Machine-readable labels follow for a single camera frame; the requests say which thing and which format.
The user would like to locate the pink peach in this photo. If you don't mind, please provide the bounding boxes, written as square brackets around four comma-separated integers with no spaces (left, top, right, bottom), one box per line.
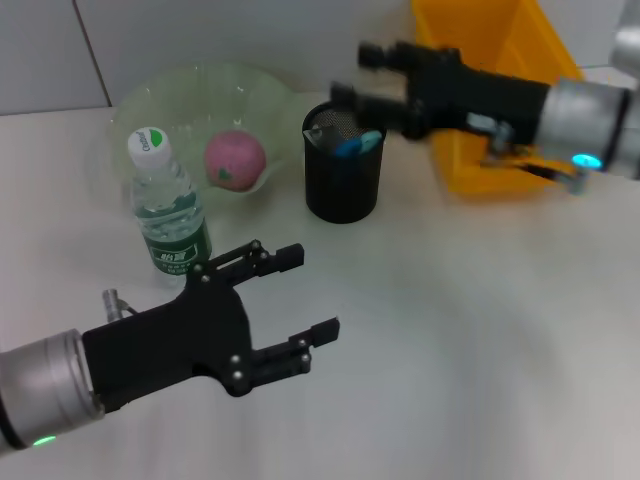
[203,128,268,194]

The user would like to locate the clear plastic ruler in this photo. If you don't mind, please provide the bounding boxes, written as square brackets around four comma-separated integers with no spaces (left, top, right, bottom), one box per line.
[302,122,331,151]

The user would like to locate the clear water bottle green label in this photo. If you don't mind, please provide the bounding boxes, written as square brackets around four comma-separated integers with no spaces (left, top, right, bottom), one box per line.
[126,127,215,290]

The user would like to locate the black mesh pen cup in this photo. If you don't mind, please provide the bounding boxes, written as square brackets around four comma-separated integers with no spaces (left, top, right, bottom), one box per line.
[301,99,389,225]

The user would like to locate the green glass fruit plate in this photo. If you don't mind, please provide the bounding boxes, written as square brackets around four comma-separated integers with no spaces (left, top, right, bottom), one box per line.
[107,60,296,219]

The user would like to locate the blue pen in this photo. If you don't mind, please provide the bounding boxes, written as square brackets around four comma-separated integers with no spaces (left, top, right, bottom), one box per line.
[335,128,384,187]

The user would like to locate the left gripper cable with plug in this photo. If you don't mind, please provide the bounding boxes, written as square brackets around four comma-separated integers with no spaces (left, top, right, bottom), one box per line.
[101,288,140,321]

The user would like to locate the yellow plastic bin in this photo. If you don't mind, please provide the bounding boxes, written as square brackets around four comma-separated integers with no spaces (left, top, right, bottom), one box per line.
[410,0,586,196]

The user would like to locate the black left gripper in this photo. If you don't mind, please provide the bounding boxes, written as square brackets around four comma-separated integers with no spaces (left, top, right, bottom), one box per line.
[82,238,342,414]

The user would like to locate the gripper cable with plug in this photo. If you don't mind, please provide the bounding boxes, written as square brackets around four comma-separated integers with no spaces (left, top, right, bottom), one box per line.
[101,288,140,321]
[467,112,591,195]

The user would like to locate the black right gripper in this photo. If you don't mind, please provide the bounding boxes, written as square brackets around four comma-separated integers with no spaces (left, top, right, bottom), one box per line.
[328,40,552,144]

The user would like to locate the right gripper cable with plug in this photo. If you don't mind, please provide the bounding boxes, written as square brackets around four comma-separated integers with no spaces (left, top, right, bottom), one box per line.
[467,112,591,195]

